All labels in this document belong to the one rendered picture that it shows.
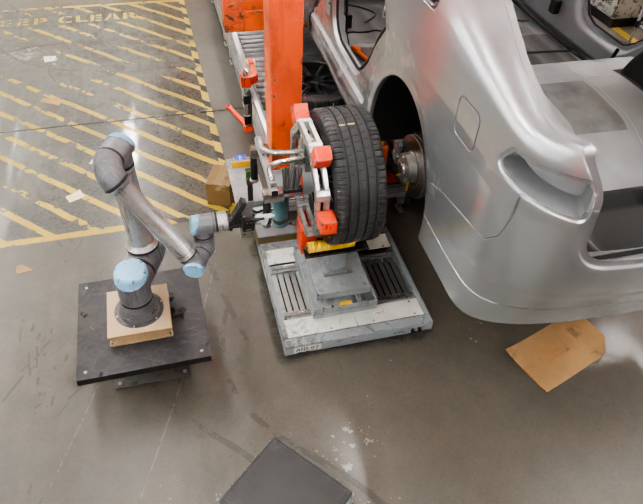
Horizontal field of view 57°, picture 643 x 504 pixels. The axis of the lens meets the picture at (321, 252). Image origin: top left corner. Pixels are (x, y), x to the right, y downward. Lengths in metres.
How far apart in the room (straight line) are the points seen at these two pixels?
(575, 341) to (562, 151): 1.84
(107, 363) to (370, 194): 1.42
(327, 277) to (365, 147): 0.91
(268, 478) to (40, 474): 1.09
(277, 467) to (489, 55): 1.72
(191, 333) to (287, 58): 1.40
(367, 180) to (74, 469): 1.83
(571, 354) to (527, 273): 1.41
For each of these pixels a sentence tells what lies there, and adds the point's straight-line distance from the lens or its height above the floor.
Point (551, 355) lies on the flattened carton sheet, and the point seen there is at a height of 0.01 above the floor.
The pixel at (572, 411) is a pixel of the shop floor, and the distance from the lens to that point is 3.32.
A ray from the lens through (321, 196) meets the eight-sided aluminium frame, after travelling 2.57.
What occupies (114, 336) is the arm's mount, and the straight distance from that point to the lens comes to 2.90.
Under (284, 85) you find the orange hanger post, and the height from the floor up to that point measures 1.12.
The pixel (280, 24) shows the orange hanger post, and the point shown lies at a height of 1.43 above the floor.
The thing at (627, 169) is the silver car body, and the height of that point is 0.93.
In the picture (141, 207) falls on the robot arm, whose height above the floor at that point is 1.01.
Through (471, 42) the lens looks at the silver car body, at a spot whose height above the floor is 1.69.
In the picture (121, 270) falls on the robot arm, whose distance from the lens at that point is 2.79.
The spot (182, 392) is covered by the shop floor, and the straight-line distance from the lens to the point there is 3.10.
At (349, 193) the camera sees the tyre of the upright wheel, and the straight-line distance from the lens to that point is 2.57.
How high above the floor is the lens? 2.59
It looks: 45 degrees down
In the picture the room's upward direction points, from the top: 4 degrees clockwise
